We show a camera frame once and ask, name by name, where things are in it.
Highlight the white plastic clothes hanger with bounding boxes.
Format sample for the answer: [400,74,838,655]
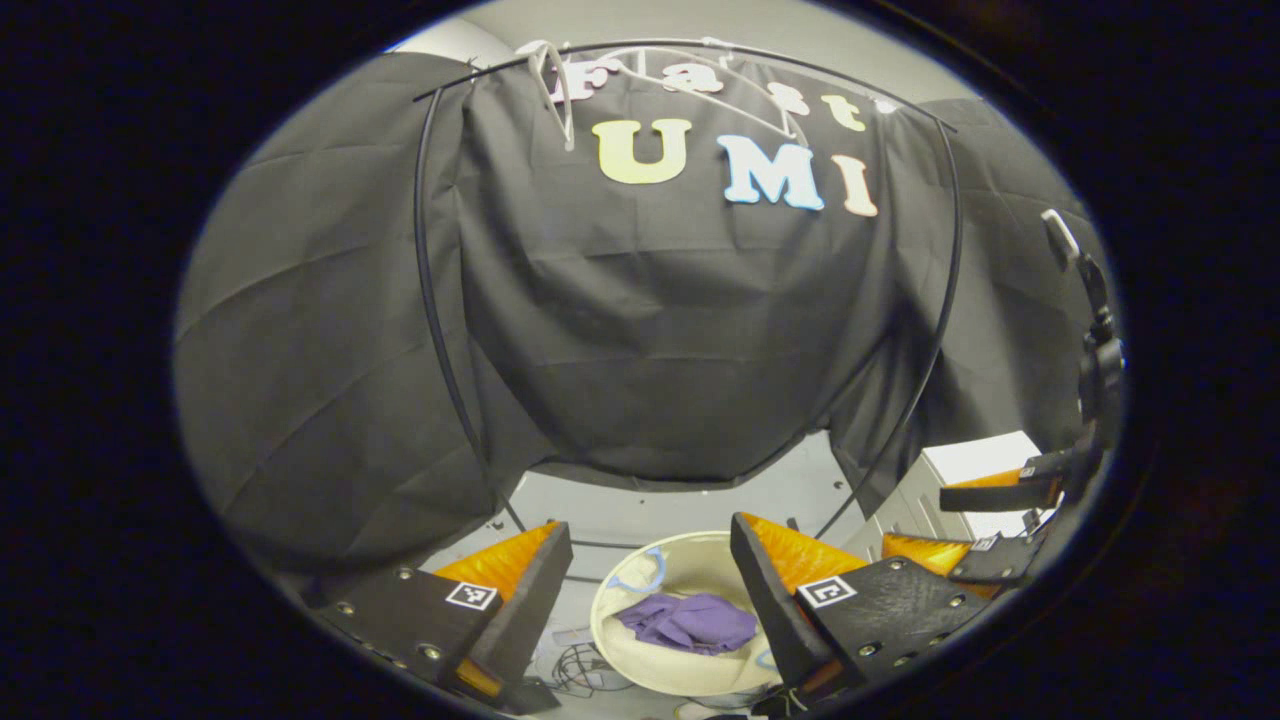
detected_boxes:
[590,40,811,148]
[515,40,581,153]

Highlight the black backdrop cloth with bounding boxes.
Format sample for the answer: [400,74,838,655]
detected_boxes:
[175,45,1111,576]

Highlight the black floor cables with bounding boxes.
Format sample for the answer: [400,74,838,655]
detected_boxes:
[545,640,633,696]

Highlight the purple ribbed jacket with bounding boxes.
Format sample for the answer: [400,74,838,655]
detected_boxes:
[613,592,759,656]

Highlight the cream laundry hamper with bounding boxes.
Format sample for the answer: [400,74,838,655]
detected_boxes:
[589,530,801,699]

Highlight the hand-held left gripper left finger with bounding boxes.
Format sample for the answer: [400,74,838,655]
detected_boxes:
[305,520,574,715]

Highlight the white plastic drawer cabinet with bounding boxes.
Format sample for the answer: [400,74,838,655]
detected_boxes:
[868,430,1043,566]

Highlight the black metal clothes rack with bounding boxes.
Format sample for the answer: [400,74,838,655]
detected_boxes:
[413,38,964,549]

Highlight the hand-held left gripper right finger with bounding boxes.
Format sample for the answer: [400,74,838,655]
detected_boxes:
[730,512,991,706]

